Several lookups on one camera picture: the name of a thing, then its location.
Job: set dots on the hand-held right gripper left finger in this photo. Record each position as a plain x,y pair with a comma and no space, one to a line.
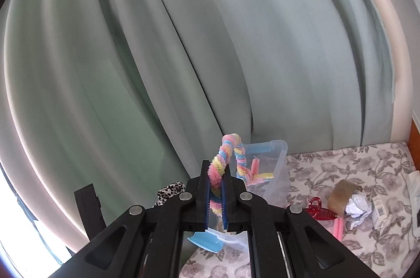
207,199

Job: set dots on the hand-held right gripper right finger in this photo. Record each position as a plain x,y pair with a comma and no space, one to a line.
224,199

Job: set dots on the pastel braided headband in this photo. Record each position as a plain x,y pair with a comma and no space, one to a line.
218,166

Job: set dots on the leopard print scrunchie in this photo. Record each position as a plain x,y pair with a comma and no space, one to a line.
169,191

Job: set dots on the clear plastic storage container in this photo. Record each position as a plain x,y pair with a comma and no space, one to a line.
279,173

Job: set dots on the red hair claw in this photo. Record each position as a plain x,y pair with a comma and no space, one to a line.
316,209

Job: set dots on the brown packing tape roll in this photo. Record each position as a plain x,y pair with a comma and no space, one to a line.
343,196

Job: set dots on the white paper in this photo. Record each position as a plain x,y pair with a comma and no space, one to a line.
359,207

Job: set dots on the small cardboard box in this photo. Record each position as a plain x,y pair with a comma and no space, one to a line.
380,210

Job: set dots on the floral blanket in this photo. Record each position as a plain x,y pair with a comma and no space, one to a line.
328,173

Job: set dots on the pink comb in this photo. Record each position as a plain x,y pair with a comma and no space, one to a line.
338,228

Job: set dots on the green curtain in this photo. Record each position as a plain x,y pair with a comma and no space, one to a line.
164,51

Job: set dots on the white power strip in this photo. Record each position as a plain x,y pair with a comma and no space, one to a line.
413,186

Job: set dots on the brown wooden furniture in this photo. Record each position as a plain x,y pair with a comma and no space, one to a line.
415,140

